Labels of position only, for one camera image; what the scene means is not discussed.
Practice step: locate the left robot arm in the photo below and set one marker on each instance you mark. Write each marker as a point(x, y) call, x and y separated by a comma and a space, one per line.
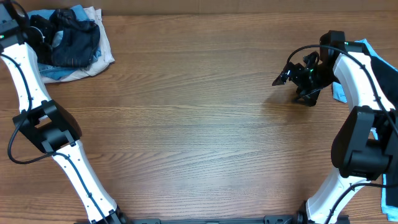
point(46, 124)

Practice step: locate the black printed cycling jersey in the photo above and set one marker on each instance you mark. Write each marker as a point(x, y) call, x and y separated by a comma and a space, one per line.
point(67, 41)

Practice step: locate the blue jeans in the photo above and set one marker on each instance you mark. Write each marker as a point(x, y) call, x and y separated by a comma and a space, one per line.
point(72, 43)

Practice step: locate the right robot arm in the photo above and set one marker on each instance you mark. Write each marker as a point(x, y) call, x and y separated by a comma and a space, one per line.
point(366, 145)

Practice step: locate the black and light-blue garment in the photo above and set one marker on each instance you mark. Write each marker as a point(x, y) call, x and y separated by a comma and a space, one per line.
point(387, 79)

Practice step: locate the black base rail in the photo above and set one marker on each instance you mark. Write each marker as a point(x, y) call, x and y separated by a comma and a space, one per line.
point(268, 219)

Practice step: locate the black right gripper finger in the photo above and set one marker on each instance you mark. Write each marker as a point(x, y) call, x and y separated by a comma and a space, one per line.
point(282, 77)
point(306, 98)

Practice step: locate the white cloth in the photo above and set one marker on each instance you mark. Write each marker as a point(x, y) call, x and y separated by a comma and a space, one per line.
point(101, 59)

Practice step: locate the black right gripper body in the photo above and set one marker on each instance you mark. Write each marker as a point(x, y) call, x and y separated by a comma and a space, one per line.
point(313, 78)

